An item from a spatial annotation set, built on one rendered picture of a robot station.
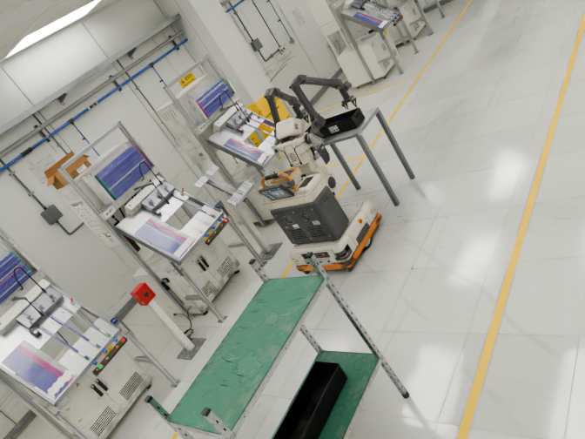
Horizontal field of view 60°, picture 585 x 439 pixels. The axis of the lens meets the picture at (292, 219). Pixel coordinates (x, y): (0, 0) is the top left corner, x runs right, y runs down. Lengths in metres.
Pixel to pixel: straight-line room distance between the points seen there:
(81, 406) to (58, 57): 4.02
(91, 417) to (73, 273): 2.13
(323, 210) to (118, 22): 4.33
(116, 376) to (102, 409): 0.27
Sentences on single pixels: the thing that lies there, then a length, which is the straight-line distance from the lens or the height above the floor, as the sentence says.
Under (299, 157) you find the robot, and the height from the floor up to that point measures 0.94.
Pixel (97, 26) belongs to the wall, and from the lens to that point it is 7.17.
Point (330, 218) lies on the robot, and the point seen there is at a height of 0.48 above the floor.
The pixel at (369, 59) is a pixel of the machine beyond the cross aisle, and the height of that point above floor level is 0.39.
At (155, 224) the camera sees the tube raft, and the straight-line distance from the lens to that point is 4.80.
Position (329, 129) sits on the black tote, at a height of 0.87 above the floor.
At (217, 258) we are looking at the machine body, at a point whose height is 0.31.
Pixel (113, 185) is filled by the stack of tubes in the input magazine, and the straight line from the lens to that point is 4.84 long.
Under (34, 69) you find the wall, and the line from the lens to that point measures 6.59.
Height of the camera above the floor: 2.22
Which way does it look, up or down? 23 degrees down
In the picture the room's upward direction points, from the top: 34 degrees counter-clockwise
